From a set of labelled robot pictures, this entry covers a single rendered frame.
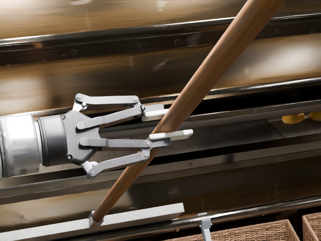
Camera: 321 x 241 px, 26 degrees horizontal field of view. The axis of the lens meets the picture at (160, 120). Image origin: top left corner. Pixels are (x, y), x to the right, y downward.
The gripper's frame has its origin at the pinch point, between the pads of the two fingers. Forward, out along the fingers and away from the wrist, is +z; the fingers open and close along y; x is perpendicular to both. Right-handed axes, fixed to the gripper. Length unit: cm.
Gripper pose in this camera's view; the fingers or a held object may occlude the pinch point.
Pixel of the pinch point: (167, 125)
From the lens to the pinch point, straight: 109.5
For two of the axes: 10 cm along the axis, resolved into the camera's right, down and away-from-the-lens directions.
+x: 2.2, -2.8, -9.4
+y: 1.9, 9.5, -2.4
